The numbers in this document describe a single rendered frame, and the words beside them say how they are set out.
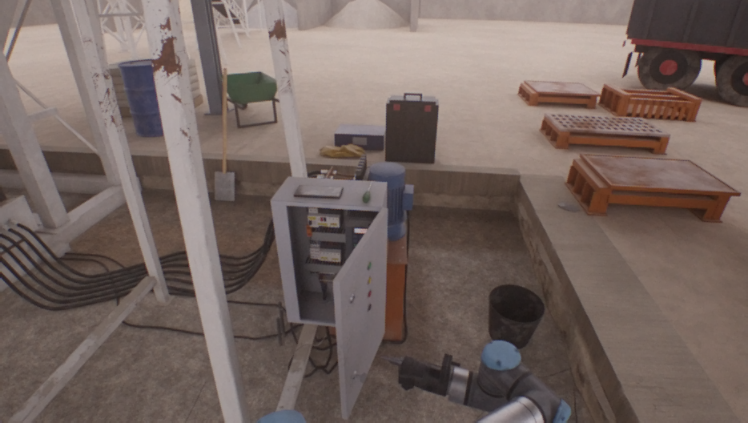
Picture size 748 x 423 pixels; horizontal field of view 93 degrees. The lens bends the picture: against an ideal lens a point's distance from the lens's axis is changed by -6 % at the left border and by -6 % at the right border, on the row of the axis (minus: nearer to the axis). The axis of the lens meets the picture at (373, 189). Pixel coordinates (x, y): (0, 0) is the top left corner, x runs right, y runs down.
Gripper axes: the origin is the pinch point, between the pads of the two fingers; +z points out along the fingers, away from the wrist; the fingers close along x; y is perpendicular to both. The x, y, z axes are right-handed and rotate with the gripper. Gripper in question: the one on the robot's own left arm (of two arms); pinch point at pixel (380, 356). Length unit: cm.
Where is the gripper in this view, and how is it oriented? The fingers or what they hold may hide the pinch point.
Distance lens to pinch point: 118.5
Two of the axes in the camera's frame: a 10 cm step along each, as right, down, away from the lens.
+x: 3.3, -4.3, 8.4
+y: 0.0, 8.9, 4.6
